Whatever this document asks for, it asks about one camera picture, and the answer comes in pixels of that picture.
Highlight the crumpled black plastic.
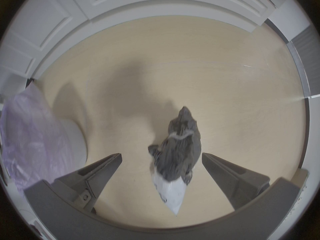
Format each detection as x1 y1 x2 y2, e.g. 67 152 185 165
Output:
148 106 202 185

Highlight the white wardrobe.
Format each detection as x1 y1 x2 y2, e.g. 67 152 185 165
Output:
0 0 287 80

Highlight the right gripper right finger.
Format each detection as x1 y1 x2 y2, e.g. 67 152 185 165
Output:
202 152 271 212

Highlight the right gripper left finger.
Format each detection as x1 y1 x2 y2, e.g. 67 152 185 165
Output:
53 153 122 212

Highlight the purple plastic bag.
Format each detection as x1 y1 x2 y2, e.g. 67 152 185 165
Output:
0 85 73 191

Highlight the clear printed wrapper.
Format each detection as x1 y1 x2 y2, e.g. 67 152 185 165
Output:
151 166 188 215

